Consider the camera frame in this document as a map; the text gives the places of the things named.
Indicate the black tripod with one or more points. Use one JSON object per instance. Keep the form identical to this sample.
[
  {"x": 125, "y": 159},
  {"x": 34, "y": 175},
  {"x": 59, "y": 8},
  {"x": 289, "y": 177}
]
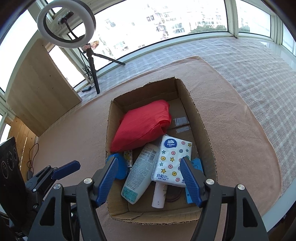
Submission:
[{"x": 96, "y": 81}]

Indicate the light wooden board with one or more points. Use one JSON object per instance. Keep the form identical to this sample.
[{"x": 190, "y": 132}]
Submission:
[{"x": 41, "y": 92}]

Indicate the red cloth pouch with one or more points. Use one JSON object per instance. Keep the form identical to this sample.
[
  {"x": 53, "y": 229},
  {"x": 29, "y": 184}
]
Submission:
[{"x": 141, "y": 125}]

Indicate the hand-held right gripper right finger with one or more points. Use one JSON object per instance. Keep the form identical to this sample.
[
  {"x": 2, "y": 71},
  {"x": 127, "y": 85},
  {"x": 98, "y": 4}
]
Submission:
[{"x": 192, "y": 183}]

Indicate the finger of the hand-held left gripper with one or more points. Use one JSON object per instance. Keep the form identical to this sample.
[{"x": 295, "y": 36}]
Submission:
[
  {"x": 38, "y": 201},
  {"x": 66, "y": 169}
]

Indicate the small patterned white tube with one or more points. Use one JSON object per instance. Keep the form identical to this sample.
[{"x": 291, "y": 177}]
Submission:
[{"x": 128, "y": 158}]

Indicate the cardboard box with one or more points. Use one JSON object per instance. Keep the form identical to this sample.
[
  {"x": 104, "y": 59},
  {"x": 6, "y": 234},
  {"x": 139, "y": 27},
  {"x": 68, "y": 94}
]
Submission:
[{"x": 205, "y": 143}]

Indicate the blue round case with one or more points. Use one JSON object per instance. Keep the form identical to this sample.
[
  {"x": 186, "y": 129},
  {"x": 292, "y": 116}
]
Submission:
[{"x": 121, "y": 166}]

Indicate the white checked cloth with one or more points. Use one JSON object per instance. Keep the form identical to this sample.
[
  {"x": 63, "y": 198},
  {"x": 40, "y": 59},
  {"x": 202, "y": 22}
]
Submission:
[{"x": 254, "y": 76}]

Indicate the black power adapter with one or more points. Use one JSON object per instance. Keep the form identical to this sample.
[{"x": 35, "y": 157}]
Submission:
[{"x": 29, "y": 175}]

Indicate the large white lotion bottle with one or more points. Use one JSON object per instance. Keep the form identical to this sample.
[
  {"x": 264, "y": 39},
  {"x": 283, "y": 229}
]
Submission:
[{"x": 138, "y": 176}]

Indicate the blue plastic stand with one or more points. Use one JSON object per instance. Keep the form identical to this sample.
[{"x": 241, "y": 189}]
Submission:
[{"x": 198, "y": 165}]

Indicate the star-patterned tissue pack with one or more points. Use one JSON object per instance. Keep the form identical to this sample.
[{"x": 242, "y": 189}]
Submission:
[{"x": 171, "y": 157}]

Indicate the small pink bottle grey cap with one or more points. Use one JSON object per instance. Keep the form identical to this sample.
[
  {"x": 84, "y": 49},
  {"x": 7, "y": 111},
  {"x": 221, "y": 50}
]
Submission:
[{"x": 159, "y": 197}]

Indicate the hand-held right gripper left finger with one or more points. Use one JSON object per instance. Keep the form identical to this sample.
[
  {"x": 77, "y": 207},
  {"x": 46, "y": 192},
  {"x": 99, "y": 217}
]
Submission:
[{"x": 108, "y": 178}]

